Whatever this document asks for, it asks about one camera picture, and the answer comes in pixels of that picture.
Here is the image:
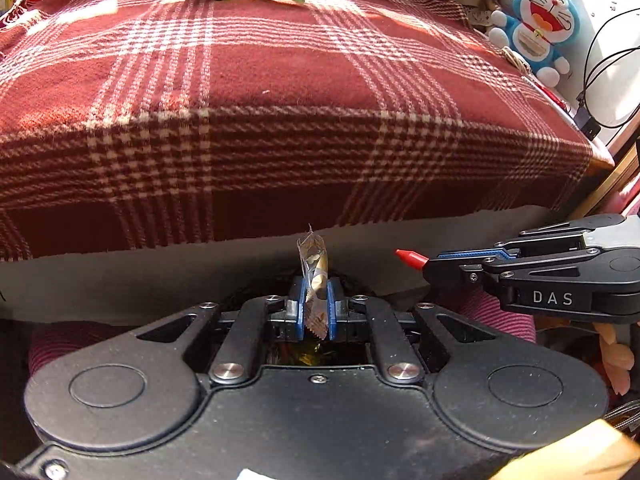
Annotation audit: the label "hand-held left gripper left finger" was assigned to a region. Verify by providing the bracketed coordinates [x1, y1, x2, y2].
[132, 275, 307, 386]

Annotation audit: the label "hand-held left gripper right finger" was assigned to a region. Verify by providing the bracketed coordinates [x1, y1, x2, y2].
[327, 277, 538, 386]

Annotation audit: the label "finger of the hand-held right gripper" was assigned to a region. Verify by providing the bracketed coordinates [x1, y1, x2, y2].
[429, 214, 628, 261]
[421, 246, 601, 291]

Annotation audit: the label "brown silver snack wrapper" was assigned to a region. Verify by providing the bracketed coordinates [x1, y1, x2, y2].
[295, 225, 331, 343]

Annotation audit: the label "red sausage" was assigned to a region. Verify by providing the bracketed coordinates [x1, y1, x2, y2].
[395, 248, 430, 269]

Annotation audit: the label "person's right hand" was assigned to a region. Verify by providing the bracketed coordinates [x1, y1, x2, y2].
[592, 322, 632, 397]

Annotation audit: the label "pink striped pants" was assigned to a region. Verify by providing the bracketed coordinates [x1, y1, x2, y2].
[27, 287, 538, 376]

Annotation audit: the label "red plaid blanket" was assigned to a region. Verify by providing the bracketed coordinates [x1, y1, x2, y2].
[0, 0, 608, 263]

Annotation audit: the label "red pen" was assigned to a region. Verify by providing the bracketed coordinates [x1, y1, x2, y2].
[532, 80, 571, 111]

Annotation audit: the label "blue cat plush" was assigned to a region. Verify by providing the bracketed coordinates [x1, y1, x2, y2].
[487, 0, 583, 88]

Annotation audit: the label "black braided cable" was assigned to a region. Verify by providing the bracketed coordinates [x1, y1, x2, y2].
[604, 399, 640, 432]

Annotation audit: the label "beige cord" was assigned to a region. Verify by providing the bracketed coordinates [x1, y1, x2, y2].
[500, 46, 533, 78]

